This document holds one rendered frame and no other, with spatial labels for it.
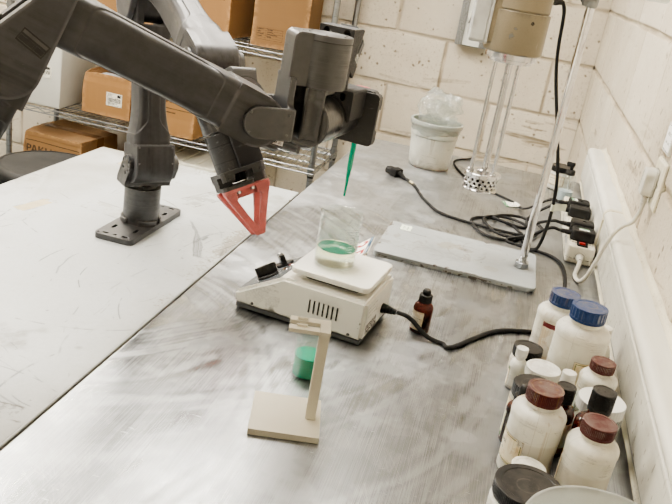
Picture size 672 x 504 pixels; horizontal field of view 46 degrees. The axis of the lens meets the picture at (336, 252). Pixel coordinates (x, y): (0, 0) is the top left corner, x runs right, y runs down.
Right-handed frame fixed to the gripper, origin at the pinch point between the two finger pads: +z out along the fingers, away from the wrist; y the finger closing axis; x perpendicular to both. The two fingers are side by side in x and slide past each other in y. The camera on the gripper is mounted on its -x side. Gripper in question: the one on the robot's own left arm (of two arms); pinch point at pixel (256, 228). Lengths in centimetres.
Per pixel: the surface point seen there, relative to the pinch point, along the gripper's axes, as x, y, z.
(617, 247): -61, 6, 25
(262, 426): 11.7, -28.3, 18.4
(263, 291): 2.5, -2.6, 8.6
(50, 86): 20, 251, -66
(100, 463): 28.4, -32.6, 13.8
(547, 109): -167, 183, 11
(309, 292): -2.8, -7.0, 10.3
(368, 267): -12.9, -4.7, 10.5
